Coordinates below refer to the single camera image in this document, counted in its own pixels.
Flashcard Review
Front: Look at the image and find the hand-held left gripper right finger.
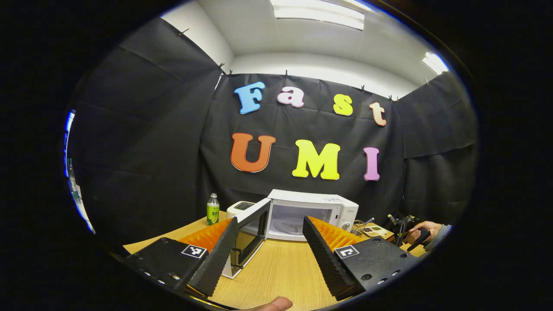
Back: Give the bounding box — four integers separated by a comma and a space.
302, 216, 420, 301

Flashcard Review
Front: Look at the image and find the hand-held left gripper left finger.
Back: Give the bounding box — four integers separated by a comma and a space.
122, 216, 239, 298

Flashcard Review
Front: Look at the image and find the white microwave oven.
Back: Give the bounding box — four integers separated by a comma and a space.
221, 189, 359, 279

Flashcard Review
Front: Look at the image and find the green label drink bottle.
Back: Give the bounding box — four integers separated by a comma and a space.
207, 193, 220, 226

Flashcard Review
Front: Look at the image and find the white toaster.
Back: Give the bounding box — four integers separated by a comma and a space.
226, 201, 255, 219

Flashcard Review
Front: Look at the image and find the black backdrop cloth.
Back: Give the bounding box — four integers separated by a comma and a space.
67, 17, 479, 249

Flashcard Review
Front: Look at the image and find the white side table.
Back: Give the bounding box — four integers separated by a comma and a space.
71, 190, 95, 235

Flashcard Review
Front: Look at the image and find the ceiling light panel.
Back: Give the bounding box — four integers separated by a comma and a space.
422, 52, 450, 75
270, 0, 365, 31

